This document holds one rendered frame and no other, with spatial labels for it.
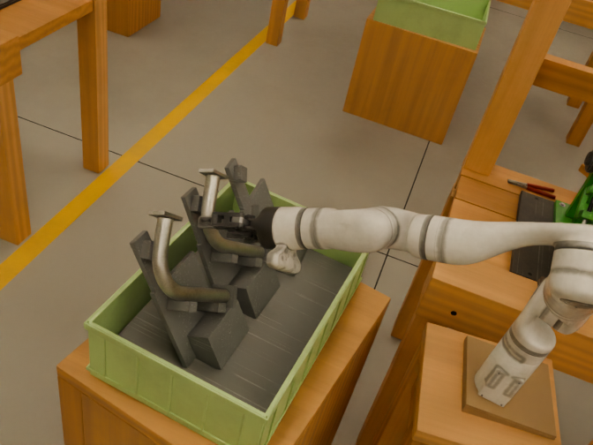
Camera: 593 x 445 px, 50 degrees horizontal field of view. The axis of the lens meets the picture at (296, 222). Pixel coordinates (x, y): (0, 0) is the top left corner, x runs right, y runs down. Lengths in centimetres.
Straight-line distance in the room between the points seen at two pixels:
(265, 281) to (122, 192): 173
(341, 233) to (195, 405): 51
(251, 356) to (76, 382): 38
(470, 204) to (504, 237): 108
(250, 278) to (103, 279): 133
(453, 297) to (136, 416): 84
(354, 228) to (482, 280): 80
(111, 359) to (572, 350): 113
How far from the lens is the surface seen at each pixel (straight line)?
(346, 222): 99
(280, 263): 105
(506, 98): 206
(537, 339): 139
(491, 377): 147
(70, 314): 262
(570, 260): 92
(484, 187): 213
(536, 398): 159
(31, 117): 370
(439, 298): 172
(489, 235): 95
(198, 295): 132
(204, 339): 136
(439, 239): 95
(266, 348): 146
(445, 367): 156
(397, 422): 184
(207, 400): 127
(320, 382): 150
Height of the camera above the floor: 198
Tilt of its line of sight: 40 degrees down
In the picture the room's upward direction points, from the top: 14 degrees clockwise
